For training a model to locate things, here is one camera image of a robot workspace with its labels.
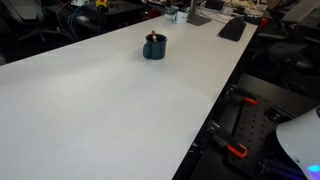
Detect orange and white marker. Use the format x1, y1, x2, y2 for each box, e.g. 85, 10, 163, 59
150, 29, 159, 43

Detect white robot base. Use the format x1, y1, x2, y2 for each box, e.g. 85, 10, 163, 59
275, 106, 320, 180

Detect dark teal mug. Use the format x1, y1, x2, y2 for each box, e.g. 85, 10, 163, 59
142, 33, 169, 61

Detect white mug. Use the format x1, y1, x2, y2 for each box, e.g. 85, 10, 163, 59
172, 10, 190, 25

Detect pale green bowl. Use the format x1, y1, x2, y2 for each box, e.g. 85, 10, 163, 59
164, 4, 180, 17

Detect grey monitor stand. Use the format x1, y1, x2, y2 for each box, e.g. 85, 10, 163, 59
186, 0, 212, 27

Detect black side desk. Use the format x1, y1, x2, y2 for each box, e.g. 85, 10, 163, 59
45, 0, 148, 36

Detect black keyboard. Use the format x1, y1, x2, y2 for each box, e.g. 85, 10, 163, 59
217, 16, 248, 43

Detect yellow toy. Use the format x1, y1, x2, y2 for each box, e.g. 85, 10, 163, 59
95, 0, 110, 10

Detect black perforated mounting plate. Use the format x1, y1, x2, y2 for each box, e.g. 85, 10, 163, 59
227, 96, 298, 178

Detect black robot cart top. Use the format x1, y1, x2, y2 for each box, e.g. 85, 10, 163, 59
190, 73, 320, 180

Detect black office chair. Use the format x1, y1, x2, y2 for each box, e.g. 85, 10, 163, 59
255, 31, 320, 99

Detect grey office chair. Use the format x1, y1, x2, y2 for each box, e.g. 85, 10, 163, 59
0, 0, 48, 43

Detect black clamp orange handle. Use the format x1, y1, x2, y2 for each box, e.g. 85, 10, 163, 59
225, 87, 260, 107
207, 120, 249, 160

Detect blue cables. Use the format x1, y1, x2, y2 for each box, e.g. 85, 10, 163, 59
65, 4, 83, 43

